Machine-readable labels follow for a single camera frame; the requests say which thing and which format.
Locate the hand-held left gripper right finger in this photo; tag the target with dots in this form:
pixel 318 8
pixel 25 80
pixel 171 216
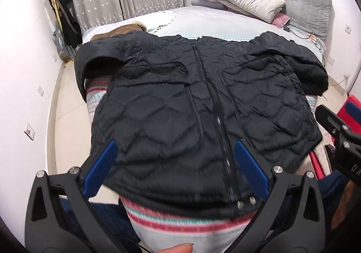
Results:
pixel 251 168

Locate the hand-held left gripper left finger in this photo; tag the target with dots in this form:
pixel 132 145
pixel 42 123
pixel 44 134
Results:
pixel 101 165

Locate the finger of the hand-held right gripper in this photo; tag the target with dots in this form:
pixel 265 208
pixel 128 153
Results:
pixel 354 113
pixel 327 117

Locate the black quilted jacket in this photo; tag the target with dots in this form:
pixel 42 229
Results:
pixel 169 106

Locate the person's left hand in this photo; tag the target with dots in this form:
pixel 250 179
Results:
pixel 179 248

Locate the person's dark blue clothing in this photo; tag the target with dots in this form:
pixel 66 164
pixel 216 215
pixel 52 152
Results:
pixel 330 191

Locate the black charger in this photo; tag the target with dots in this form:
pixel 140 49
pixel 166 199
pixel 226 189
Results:
pixel 286 28

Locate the small pink pillow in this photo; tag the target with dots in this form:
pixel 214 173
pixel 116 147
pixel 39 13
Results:
pixel 280 19

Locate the blue-grey bag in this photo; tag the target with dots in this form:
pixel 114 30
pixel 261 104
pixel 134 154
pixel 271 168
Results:
pixel 60 41

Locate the brown fleece garment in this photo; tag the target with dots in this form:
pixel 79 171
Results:
pixel 121 33

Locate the bed with grey sheet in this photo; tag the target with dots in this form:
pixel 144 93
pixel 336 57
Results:
pixel 214 21

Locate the wooden coat rack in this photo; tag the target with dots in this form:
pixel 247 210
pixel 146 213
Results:
pixel 57 15

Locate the grey folded cloth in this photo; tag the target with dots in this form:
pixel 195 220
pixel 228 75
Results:
pixel 203 1

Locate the white wall socket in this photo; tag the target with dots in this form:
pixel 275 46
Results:
pixel 347 75
pixel 29 131
pixel 330 61
pixel 41 91
pixel 348 29

